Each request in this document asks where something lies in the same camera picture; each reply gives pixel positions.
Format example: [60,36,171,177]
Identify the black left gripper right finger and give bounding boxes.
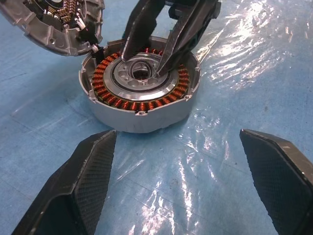
[239,128,313,235]

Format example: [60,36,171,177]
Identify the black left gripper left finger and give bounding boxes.
[11,129,117,235]

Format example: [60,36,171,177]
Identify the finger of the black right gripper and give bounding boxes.
[156,0,222,76]
[121,0,170,62]

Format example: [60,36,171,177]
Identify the silver spoked rotor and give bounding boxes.
[103,52,177,101]

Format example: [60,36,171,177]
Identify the silver round motor lid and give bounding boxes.
[0,0,106,57]

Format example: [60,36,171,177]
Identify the silver motor housing copper windings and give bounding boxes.
[78,35,202,134]

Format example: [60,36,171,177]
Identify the blue table mat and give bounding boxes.
[0,0,313,235]

